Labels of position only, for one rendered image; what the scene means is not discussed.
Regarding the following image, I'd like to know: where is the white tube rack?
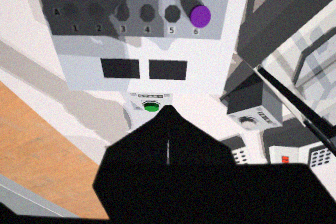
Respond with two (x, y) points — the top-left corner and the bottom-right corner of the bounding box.
(225, 138), (251, 164)

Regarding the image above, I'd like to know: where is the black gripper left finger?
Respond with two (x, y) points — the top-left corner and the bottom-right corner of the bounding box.
(100, 105), (168, 165)

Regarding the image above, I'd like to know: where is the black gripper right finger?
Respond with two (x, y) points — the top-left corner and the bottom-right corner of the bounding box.
(168, 105), (236, 164)

